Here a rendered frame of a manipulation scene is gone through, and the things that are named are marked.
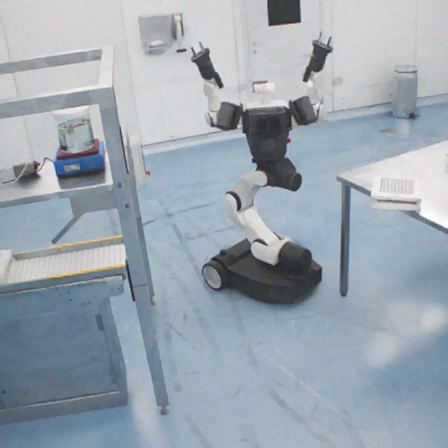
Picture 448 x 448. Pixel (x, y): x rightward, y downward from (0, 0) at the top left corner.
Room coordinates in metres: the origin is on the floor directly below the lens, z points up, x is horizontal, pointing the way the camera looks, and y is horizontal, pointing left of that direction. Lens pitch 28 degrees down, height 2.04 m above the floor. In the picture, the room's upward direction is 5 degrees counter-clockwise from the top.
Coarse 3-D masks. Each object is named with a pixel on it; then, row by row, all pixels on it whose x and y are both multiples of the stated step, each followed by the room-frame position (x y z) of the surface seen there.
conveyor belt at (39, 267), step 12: (72, 252) 2.24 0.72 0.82; (84, 252) 2.24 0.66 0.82; (96, 252) 2.23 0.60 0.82; (108, 252) 2.22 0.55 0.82; (120, 252) 2.21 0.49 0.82; (24, 264) 2.17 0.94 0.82; (36, 264) 2.16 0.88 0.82; (48, 264) 2.15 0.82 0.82; (60, 264) 2.15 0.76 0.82; (72, 264) 2.14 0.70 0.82; (84, 264) 2.13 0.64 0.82; (96, 264) 2.12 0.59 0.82; (108, 264) 2.11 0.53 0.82; (120, 264) 2.10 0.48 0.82; (12, 276) 2.08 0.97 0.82; (24, 276) 2.07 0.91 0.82; (36, 276) 2.06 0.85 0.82
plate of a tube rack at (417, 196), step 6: (378, 180) 2.58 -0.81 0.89; (390, 180) 2.57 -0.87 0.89; (414, 180) 2.54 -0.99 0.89; (420, 180) 2.53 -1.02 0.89; (378, 186) 2.51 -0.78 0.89; (390, 186) 2.49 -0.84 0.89; (414, 186) 2.47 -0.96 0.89; (420, 186) 2.46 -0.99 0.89; (372, 192) 2.44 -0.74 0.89; (378, 192) 2.44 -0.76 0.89; (396, 192) 2.42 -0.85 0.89; (414, 192) 2.40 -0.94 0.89; (420, 192) 2.39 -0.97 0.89; (372, 198) 2.41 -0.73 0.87; (378, 198) 2.40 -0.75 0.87; (384, 198) 2.39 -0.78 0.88; (390, 198) 2.38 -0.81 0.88; (396, 198) 2.37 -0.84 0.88; (402, 198) 2.36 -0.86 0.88; (408, 198) 2.35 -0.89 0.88; (414, 198) 2.34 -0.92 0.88; (420, 198) 2.33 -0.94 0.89
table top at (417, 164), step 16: (384, 160) 3.02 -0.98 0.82; (400, 160) 3.00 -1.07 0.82; (416, 160) 2.98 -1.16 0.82; (432, 160) 2.96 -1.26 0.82; (336, 176) 2.86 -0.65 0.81; (352, 176) 2.82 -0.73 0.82; (368, 176) 2.81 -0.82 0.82; (384, 176) 2.79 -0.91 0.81; (400, 176) 2.77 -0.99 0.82; (416, 176) 2.75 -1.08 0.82; (432, 176) 2.73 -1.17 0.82; (368, 192) 2.63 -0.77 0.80; (432, 192) 2.53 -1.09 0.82; (432, 208) 2.35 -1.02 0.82; (432, 224) 2.23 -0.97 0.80
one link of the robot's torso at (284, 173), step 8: (272, 160) 2.98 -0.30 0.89; (280, 160) 2.98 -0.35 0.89; (288, 160) 2.99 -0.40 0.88; (256, 168) 3.07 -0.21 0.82; (272, 168) 2.94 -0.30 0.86; (280, 168) 2.92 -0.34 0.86; (288, 168) 2.95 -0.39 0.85; (280, 176) 2.90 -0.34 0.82; (288, 176) 2.89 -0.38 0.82; (296, 176) 2.89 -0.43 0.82; (280, 184) 2.91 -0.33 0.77; (288, 184) 2.87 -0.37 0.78; (296, 184) 2.89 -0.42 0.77
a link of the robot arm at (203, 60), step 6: (198, 54) 3.16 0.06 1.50; (204, 54) 3.14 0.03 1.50; (192, 60) 3.12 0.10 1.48; (198, 60) 3.12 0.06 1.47; (204, 60) 3.15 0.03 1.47; (210, 60) 3.16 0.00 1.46; (198, 66) 3.14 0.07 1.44; (204, 66) 3.15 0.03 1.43; (210, 66) 3.15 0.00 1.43; (204, 72) 3.14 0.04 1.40; (210, 72) 3.15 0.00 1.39
